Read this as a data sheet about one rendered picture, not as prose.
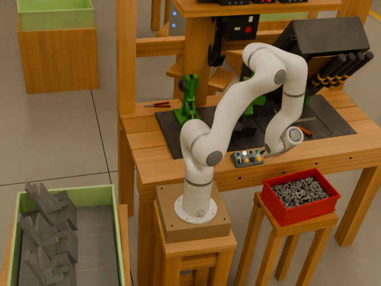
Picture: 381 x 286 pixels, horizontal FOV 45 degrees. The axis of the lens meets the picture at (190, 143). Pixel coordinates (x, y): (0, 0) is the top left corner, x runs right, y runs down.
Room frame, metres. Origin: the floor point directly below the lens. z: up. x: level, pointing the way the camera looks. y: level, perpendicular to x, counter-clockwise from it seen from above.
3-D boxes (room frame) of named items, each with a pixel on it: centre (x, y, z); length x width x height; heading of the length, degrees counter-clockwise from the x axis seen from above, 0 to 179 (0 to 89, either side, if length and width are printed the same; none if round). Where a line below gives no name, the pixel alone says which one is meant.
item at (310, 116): (2.11, -0.48, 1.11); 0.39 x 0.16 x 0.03; 22
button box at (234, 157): (1.83, -0.30, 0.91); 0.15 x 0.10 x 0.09; 112
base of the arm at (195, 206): (1.43, -0.05, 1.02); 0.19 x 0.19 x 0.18
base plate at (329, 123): (2.18, -0.37, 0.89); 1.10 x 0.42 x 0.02; 112
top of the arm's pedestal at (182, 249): (1.43, -0.05, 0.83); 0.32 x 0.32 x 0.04; 17
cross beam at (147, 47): (2.52, -0.23, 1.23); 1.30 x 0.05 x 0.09; 112
